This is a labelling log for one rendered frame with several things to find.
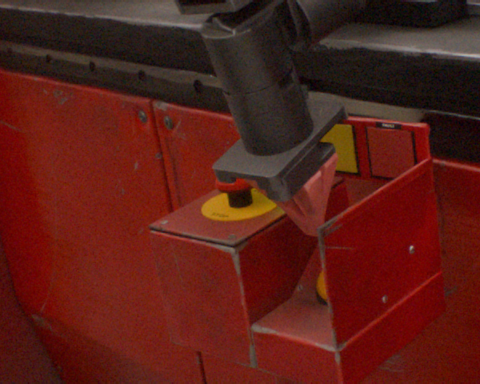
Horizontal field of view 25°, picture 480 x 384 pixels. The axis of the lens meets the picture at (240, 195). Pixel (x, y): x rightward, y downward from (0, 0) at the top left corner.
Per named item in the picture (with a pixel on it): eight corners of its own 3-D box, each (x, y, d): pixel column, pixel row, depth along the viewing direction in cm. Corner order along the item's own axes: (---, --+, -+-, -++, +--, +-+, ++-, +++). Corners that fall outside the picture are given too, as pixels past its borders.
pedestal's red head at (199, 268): (169, 344, 99) (132, 162, 92) (278, 273, 109) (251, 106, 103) (343, 398, 86) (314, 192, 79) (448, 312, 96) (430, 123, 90)
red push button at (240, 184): (211, 216, 96) (204, 178, 95) (240, 199, 98) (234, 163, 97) (244, 222, 93) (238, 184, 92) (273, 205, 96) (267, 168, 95)
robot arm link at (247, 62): (180, 19, 79) (226, 30, 74) (249, -25, 81) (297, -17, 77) (211, 98, 82) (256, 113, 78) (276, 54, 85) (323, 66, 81)
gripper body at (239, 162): (353, 122, 85) (327, 41, 81) (281, 198, 79) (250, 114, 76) (290, 115, 89) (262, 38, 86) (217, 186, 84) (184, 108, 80)
